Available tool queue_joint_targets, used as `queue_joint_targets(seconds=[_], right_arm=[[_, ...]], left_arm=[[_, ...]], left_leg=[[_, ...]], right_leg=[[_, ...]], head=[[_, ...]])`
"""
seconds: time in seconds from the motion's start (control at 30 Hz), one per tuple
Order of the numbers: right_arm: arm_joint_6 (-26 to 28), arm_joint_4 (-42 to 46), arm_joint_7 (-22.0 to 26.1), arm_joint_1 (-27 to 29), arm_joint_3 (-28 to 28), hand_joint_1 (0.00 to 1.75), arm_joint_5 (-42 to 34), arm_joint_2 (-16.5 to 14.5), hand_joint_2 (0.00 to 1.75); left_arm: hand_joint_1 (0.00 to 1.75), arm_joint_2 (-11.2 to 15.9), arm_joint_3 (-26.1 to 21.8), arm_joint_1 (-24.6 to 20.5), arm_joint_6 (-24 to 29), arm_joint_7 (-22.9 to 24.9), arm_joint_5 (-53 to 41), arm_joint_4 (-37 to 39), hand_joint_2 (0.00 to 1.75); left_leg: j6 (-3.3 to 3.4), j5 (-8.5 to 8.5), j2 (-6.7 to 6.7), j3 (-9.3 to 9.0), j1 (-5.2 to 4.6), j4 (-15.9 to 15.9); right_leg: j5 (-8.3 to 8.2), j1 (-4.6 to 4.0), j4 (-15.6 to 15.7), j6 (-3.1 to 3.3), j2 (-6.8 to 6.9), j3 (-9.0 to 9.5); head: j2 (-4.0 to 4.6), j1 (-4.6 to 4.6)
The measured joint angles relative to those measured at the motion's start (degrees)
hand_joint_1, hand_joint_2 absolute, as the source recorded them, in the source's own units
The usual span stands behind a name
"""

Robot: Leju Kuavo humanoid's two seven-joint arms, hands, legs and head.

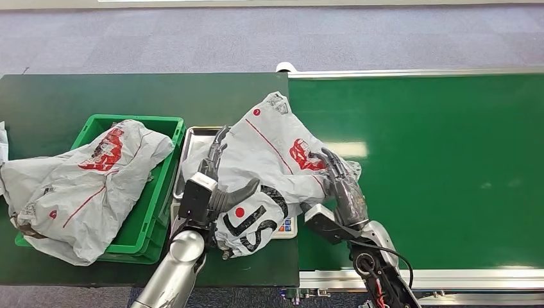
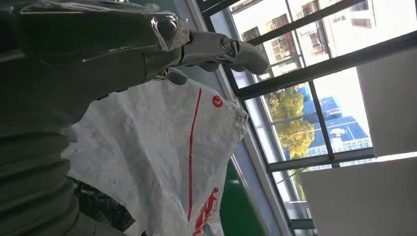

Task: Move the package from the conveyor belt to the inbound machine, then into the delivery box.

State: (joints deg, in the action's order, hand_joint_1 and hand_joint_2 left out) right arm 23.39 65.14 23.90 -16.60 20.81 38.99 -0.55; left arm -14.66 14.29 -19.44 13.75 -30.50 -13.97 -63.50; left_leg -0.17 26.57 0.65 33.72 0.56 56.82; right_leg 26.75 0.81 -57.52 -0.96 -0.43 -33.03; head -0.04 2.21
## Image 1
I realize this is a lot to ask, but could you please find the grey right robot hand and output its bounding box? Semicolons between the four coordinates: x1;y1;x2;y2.
314;147;370;230

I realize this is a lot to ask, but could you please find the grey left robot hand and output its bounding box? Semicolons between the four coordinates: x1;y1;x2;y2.
197;125;261;214

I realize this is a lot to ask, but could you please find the grey poly mailer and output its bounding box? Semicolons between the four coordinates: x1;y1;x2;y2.
180;91;362;260
0;119;176;267

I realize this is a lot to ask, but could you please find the green conveyor belt machine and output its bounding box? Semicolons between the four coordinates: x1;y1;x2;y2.
288;67;544;307

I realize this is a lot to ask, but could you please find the electronic scale, steel tray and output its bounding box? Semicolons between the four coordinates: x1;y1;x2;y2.
169;126;298;240

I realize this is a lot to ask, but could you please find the green plastic crate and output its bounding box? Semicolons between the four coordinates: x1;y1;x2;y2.
13;114;186;265

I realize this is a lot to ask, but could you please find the grey poly mailer, red print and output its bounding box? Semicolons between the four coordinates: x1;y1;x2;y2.
0;119;176;267

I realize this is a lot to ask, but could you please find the white bag edge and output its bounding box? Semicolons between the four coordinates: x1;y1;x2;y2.
0;121;10;167

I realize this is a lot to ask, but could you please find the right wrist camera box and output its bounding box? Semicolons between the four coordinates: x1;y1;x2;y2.
303;203;362;245

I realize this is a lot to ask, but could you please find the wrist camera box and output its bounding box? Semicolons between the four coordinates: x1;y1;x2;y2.
178;172;218;232
303;203;362;245

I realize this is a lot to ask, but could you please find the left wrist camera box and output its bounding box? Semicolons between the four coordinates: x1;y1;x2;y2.
178;172;218;232

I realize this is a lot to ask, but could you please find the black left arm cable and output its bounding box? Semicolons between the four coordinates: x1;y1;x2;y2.
167;212;190;252

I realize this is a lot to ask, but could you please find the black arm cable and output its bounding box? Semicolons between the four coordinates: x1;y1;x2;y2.
167;212;190;252
348;239;414;291

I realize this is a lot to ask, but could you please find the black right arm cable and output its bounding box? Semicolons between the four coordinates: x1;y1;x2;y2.
348;239;414;291

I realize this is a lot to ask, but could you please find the metal conveyor bracket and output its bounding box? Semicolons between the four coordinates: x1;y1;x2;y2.
280;288;332;306

